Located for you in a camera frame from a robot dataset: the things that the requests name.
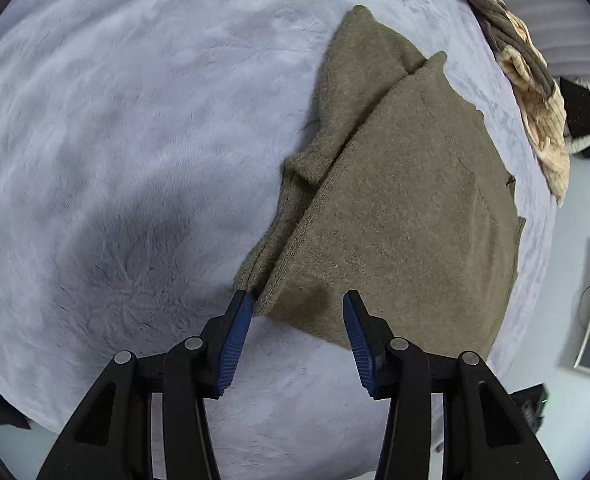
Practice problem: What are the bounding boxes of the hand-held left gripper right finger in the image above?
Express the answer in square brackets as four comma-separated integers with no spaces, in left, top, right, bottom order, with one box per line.
[342,290,561,480]

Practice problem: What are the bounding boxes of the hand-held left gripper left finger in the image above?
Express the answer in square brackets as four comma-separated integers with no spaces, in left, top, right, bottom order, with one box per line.
[36,290,253,480]

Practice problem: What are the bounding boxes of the olive brown knit sweater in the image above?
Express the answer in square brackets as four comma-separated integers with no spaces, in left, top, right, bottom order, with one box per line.
[234,5,527,361]

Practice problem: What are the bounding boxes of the black electronic device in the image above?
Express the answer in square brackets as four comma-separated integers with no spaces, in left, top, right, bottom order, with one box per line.
[510,383,550,434]

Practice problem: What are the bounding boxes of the lavender plush blanket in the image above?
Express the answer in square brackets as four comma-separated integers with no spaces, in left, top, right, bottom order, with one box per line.
[0,0,561,480]

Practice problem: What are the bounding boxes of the cream striped knit garment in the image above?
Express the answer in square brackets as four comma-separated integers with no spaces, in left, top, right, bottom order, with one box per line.
[498,0,572,207]

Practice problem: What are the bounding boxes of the white and black jacket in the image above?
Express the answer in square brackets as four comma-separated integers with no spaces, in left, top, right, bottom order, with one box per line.
[558,76,590,159]

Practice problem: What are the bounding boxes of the brown fleece garment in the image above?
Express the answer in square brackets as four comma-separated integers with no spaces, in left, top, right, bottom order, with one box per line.
[448,0,556,102]

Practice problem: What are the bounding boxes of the grey curtain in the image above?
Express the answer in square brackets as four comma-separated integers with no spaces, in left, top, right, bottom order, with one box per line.
[480,0,590,81]

